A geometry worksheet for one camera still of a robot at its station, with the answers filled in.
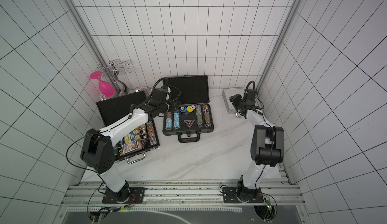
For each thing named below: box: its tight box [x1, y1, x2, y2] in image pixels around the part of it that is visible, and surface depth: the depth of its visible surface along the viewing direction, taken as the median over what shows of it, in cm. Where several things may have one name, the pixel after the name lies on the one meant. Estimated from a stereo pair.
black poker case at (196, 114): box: [162, 74, 215, 143], surface depth 99 cm
